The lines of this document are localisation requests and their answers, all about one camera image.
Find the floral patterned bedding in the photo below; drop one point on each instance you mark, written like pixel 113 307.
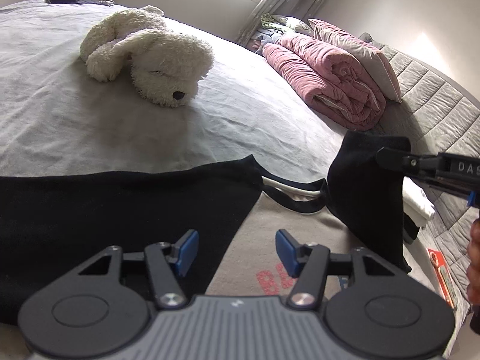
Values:
pixel 275 30

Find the white folded garment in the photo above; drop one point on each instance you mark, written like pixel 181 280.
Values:
pixel 418 202

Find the pink and grey pillow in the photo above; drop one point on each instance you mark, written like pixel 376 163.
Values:
pixel 360 52

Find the person's right hand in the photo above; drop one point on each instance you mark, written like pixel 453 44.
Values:
pixel 474 262

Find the white plush dog toy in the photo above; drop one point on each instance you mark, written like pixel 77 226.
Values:
pixel 157 63

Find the grey quilted headboard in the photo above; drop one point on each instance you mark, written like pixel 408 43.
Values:
pixel 438 93

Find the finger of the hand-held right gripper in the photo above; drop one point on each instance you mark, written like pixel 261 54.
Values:
pixel 450 186
pixel 408 165

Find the red printed book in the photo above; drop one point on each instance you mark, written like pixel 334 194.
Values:
pixel 440 273

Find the pink folded quilt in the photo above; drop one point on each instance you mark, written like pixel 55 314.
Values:
pixel 330 78

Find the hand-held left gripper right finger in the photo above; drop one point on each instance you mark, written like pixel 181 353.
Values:
pixel 287 253

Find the beige and black printed sweatshirt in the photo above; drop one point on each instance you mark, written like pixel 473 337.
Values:
pixel 112 210

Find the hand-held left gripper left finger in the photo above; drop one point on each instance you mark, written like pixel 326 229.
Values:
pixel 187 253

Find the black folded garment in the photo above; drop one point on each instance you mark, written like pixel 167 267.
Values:
pixel 410 232

